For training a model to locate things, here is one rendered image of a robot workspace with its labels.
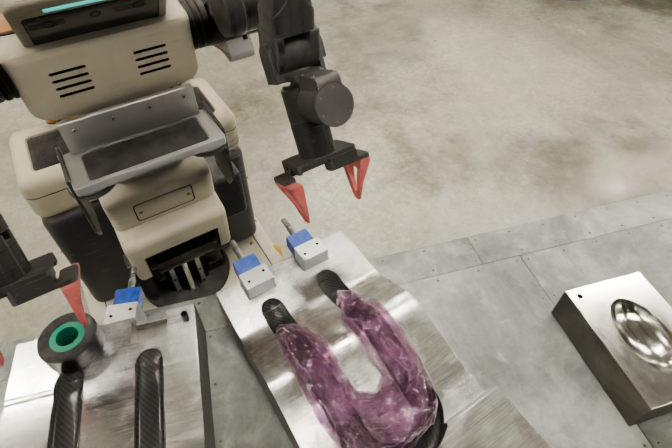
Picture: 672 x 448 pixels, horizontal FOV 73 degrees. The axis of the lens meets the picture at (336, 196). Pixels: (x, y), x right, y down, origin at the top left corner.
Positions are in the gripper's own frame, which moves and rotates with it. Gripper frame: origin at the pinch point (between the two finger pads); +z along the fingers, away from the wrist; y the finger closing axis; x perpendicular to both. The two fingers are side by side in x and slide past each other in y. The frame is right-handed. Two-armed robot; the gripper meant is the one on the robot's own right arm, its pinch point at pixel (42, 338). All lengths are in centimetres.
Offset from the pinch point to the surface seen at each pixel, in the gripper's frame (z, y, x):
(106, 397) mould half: 12.3, 2.7, 0.2
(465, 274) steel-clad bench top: 24, 65, -3
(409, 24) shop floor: -4, 238, 228
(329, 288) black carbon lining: 15.3, 39.3, 2.2
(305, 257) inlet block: 9.8, 38.0, 6.1
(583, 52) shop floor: 39, 311, 143
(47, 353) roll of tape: 5.1, -2.0, 5.9
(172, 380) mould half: 13.4, 11.2, -2.1
